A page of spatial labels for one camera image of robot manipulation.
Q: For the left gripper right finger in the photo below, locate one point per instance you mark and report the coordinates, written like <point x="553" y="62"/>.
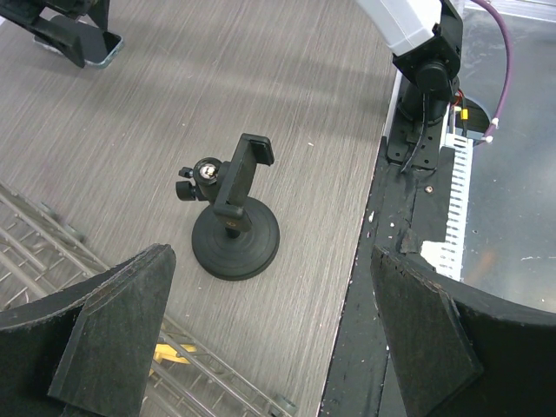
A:
<point x="459" y="351"/>

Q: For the white slotted cable duct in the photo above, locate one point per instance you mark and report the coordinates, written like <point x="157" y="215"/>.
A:
<point x="447" y="256"/>

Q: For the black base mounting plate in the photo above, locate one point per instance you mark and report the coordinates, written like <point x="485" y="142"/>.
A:
<point x="403" y="211"/>

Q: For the black smartphone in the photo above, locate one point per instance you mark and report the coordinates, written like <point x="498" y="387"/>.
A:
<point x="87" y="44"/>

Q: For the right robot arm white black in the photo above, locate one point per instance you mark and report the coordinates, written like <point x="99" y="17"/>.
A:
<point x="424" y="37"/>

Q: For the grey wire dish rack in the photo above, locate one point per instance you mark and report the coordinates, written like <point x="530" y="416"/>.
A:
<point x="40" y="256"/>

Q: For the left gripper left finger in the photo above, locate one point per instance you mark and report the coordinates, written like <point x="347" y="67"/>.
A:
<point x="87" y="350"/>

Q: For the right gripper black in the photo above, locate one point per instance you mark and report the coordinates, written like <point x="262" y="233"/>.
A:
<point x="27" y="15"/>

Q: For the black phone stand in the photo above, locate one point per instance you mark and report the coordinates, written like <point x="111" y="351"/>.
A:
<point x="235" y="237"/>

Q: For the yellow cup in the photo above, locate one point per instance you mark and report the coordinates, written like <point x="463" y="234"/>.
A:
<point x="164" y="352"/>

